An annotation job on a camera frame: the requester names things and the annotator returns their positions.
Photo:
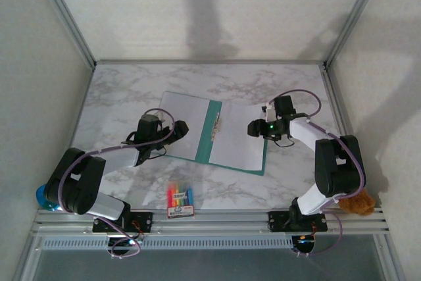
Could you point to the aluminium back rail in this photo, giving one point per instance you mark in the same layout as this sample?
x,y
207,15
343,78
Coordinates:
x,y
197,62

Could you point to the aluminium side rail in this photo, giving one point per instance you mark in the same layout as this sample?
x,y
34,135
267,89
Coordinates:
x,y
338,103

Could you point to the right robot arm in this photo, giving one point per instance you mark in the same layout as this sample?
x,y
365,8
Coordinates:
x,y
335,162

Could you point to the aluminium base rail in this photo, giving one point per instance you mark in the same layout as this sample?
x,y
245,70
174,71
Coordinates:
x,y
230,221

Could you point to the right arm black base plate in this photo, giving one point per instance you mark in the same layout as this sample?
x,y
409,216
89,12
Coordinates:
x,y
279,220

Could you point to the blue lidded plastic container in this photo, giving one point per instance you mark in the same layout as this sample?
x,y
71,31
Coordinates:
x,y
41,200

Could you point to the aluminium frame post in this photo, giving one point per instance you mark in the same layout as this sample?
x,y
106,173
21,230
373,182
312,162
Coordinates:
x,y
65,14
355,14

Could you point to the pack of coloured markers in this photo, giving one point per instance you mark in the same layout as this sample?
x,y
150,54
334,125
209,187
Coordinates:
x,y
180,200

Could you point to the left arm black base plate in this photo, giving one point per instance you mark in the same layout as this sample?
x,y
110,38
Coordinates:
x,y
144,221

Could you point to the metal folder fastener clip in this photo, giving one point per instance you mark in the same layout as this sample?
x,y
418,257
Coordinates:
x,y
215,128

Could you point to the brown teddy bear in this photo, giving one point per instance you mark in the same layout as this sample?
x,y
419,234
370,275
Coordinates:
x,y
360,205

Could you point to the green file folder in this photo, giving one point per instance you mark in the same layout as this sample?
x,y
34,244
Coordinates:
x,y
205,139

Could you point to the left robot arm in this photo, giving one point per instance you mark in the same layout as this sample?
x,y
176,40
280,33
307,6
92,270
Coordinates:
x,y
75,179

